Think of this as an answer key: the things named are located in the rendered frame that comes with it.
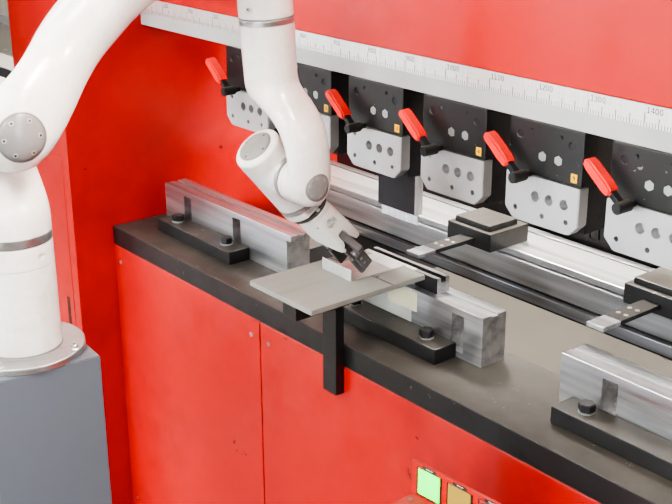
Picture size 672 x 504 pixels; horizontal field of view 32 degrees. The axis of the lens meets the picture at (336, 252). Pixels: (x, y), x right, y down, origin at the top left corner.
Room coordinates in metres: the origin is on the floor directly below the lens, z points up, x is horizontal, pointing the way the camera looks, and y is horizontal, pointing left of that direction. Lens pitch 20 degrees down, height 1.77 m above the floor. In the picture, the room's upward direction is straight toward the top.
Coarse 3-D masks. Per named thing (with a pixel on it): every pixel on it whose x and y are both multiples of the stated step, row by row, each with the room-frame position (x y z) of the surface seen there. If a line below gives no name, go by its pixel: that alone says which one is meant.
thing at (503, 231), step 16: (480, 208) 2.24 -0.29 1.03; (448, 224) 2.20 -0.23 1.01; (464, 224) 2.18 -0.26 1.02; (480, 224) 2.15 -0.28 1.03; (496, 224) 2.14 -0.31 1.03; (512, 224) 2.17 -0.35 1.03; (448, 240) 2.13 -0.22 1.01; (464, 240) 2.13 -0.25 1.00; (480, 240) 2.13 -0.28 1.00; (496, 240) 2.12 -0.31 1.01; (512, 240) 2.15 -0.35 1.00; (416, 256) 2.06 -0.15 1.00
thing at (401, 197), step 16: (384, 176) 2.06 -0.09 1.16; (400, 176) 2.03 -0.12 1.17; (416, 176) 2.00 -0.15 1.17; (384, 192) 2.06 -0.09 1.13; (400, 192) 2.03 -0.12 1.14; (416, 192) 2.00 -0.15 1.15; (384, 208) 2.07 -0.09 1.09; (400, 208) 2.03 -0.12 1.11; (416, 208) 2.00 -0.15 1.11; (416, 224) 2.01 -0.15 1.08
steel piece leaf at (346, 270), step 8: (328, 264) 1.98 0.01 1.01; (336, 264) 1.96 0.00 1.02; (344, 264) 2.01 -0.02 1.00; (352, 264) 2.01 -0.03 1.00; (376, 264) 2.01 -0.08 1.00; (336, 272) 1.96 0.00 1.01; (344, 272) 1.94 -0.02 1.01; (352, 272) 1.97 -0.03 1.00; (368, 272) 1.97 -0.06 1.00; (376, 272) 1.97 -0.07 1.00; (352, 280) 1.93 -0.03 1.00
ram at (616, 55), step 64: (192, 0) 2.50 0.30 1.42; (320, 0) 2.16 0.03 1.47; (384, 0) 2.02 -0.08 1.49; (448, 0) 1.90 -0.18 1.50; (512, 0) 1.79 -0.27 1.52; (576, 0) 1.70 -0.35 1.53; (640, 0) 1.61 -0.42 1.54; (320, 64) 2.16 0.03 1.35; (512, 64) 1.79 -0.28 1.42; (576, 64) 1.69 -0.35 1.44; (640, 64) 1.60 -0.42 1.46; (576, 128) 1.68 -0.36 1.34; (640, 128) 1.59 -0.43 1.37
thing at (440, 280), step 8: (376, 248) 2.10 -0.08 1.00; (392, 256) 2.07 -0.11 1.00; (400, 256) 2.06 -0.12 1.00; (408, 264) 2.03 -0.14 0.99; (416, 264) 2.02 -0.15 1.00; (424, 272) 1.97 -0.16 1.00; (432, 272) 1.98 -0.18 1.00; (440, 272) 1.97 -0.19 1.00; (424, 280) 1.97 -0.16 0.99; (432, 280) 1.95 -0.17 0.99; (440, 280) 1.95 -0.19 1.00; (448, 280) 1.96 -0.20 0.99; (424, 288) 1.97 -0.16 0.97; (432, 288) 1.95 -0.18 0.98; (440, 288) 1.95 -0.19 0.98; (448, 288) 1.96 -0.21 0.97
